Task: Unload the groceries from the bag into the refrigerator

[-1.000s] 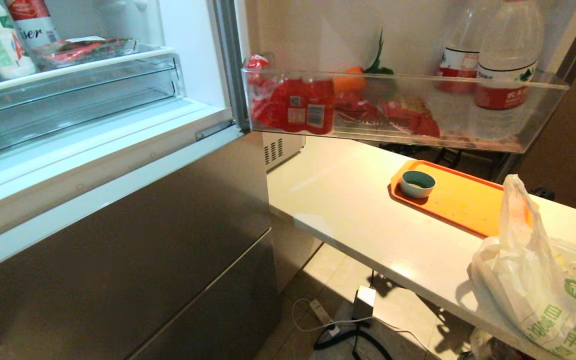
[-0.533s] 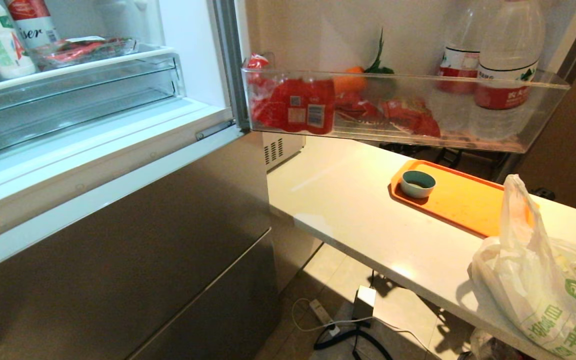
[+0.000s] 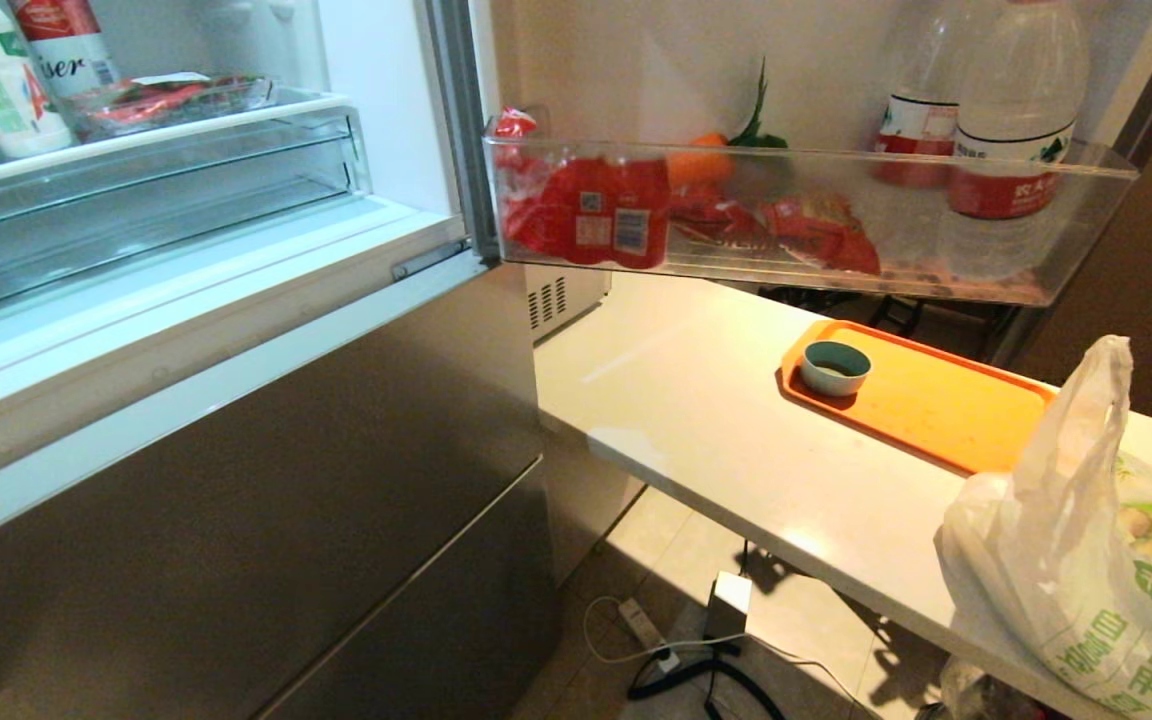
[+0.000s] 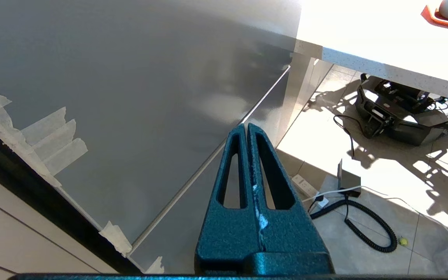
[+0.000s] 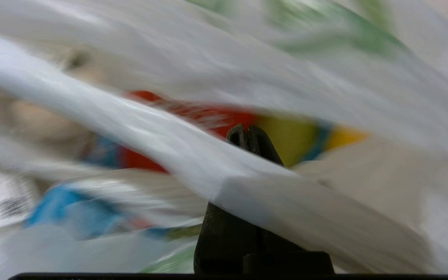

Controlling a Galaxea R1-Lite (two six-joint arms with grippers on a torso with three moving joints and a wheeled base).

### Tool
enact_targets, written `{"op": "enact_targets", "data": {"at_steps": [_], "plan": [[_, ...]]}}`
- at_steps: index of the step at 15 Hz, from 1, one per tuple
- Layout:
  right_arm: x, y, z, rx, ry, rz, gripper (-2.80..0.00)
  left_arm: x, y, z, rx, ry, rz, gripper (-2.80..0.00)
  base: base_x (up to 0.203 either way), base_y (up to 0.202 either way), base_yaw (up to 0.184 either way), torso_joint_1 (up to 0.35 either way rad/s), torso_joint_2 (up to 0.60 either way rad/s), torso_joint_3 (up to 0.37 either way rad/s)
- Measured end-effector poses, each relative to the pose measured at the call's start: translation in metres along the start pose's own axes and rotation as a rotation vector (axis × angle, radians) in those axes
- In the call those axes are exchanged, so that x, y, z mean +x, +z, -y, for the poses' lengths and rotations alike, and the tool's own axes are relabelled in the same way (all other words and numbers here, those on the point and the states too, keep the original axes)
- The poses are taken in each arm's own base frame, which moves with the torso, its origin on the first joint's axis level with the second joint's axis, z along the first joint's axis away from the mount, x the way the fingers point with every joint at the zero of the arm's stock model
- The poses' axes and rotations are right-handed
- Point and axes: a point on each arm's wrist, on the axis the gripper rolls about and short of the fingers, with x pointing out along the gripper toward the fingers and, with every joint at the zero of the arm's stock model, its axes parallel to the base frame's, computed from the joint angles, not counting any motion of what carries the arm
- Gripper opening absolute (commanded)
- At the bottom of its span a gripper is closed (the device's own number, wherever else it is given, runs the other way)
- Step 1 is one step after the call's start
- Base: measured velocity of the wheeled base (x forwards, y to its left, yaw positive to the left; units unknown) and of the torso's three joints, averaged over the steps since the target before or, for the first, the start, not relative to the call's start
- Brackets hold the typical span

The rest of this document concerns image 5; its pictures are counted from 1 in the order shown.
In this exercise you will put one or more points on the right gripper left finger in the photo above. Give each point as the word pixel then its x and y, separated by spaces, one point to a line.
pixel 228 241

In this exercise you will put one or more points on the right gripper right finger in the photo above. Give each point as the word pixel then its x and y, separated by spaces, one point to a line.
pixel 286 263

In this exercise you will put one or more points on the white plastic bag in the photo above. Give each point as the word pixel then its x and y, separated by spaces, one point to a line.
pixel 193 155

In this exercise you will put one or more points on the red and yellow food package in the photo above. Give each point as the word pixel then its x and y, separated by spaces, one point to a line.
pixel 286 144

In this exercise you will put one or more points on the blue and white food package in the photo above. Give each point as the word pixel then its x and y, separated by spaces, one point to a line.
pixel 72 214

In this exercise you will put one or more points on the beige food item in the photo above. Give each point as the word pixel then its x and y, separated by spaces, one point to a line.
pixel 49 124

